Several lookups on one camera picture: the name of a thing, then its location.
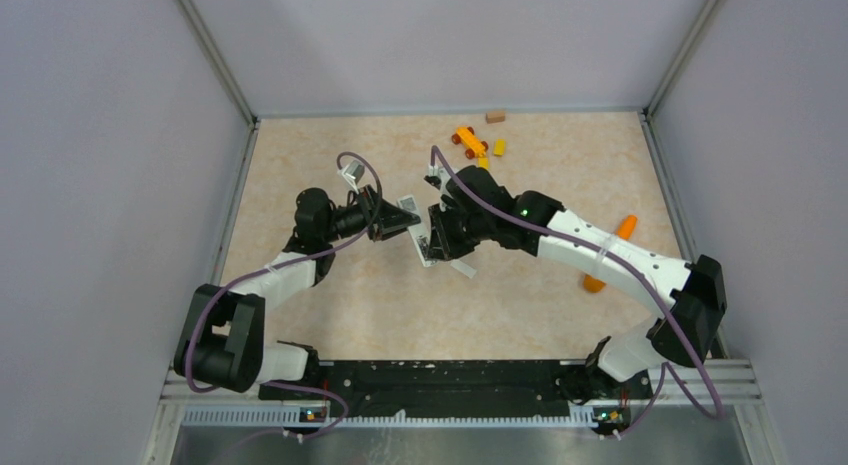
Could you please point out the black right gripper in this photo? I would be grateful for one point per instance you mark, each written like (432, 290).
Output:
(442, 246)

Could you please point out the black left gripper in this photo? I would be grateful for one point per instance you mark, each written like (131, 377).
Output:
(382, 218)

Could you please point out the white remote with buttons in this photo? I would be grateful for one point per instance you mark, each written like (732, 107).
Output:
(419, 232)

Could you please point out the small white battery door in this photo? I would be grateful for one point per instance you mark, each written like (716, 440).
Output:
(463, 268)

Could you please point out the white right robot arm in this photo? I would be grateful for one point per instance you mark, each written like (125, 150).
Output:
(686, 300)

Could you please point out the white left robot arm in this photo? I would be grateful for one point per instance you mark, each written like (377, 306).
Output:
(222, 344)

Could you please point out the yellow toy brick car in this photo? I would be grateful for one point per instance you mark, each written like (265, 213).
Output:
(474, 147)

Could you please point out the yellow flat brick upper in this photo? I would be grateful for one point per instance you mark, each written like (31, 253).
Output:
(499, 147)

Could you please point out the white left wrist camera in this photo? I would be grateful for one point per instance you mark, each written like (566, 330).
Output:
(352, 174)

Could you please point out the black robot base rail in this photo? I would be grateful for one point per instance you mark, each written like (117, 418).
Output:
(470, 389)

